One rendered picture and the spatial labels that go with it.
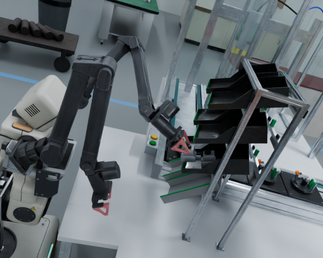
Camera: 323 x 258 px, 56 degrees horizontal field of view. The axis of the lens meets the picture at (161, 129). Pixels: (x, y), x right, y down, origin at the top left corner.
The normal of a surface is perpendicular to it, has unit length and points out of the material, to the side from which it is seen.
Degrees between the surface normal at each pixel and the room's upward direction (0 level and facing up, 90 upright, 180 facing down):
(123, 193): 0
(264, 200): 90
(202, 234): 0
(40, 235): 0
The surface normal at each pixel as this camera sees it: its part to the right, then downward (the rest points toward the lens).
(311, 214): -0.09, 0.51
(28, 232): 0.28, -0.81
